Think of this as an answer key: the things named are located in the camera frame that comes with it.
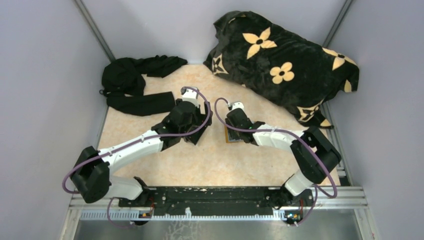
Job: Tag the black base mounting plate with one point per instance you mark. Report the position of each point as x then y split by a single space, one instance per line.
218 201

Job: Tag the black crumpled garment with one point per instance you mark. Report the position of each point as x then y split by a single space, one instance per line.
124 85

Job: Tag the yellow leather card holder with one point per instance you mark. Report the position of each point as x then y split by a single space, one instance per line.
231 136

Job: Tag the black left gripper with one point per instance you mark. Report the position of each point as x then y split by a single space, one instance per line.
202 117

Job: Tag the aluminium frame rail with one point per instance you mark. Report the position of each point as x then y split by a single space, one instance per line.
326 198

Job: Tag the black plastic card bin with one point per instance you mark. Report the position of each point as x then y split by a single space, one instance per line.
195 137

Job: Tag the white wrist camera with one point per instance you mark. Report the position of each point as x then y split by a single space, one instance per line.
237 105
190 94

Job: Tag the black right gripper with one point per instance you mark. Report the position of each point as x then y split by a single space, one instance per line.
232 133

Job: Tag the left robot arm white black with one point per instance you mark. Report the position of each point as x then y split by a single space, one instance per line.
93 174

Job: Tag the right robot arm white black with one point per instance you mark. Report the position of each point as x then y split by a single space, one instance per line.
315 155

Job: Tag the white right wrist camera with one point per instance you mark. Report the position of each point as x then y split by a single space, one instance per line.
237 105

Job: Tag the black blanket yellow flowers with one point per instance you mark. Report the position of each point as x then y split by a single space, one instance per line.
280 66

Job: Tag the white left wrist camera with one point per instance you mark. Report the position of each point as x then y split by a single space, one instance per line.
190 94

